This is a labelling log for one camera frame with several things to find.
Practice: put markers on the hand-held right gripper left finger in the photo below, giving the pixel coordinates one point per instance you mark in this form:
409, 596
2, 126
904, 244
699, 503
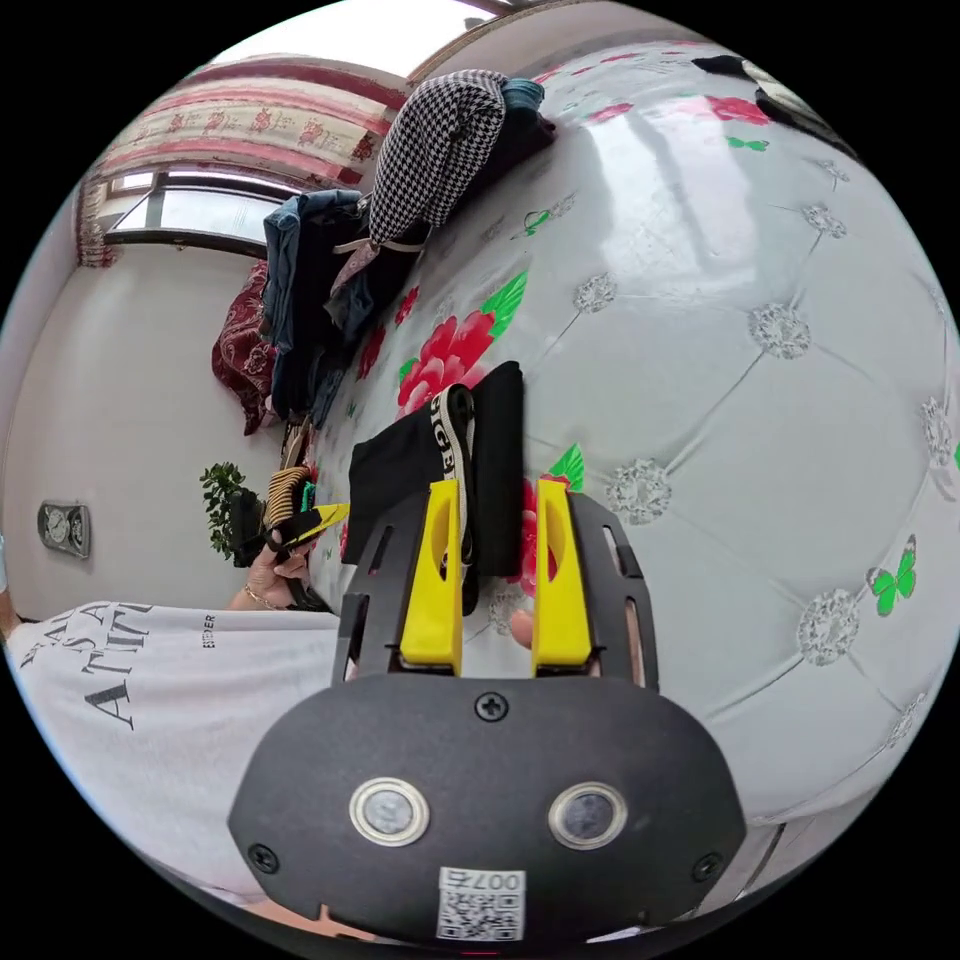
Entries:
429, 600

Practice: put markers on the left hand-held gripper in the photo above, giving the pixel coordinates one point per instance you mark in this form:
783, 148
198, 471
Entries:
285, 499

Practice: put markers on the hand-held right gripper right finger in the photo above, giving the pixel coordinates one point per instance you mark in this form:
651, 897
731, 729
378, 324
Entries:
564, 607

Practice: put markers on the black long pants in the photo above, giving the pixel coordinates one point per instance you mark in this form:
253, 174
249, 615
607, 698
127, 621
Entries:
495, 442

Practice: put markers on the person's left forearm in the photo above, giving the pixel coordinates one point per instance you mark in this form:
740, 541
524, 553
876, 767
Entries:
241, 598

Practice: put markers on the person's right hand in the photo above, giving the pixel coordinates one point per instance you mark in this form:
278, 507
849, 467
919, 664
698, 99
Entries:
520, 628

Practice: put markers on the person's left hand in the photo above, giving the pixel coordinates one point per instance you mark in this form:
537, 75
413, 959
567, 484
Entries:
274, 577

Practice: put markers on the green potted plant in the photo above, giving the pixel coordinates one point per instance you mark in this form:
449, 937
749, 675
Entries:
219, 495

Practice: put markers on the dark red floral pillow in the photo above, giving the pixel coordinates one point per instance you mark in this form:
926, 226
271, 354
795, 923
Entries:
240, 352

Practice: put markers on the bed with floral sheet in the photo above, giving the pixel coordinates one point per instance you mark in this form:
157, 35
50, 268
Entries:
735, 420

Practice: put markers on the grey clock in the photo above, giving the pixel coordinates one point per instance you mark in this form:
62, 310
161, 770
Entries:
64, 529

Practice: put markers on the person's body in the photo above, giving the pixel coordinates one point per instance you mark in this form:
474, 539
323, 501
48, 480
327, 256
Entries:
150, 735

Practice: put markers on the window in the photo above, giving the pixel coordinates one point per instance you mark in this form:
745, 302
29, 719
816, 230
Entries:
195, 214

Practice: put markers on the pile of clothes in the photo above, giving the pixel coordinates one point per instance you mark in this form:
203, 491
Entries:
439, 150

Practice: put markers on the red patterned curtain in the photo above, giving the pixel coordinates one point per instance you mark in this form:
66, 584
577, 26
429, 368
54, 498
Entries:
247, 112

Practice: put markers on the black garment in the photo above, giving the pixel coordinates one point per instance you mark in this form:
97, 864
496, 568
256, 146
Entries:
724, 66

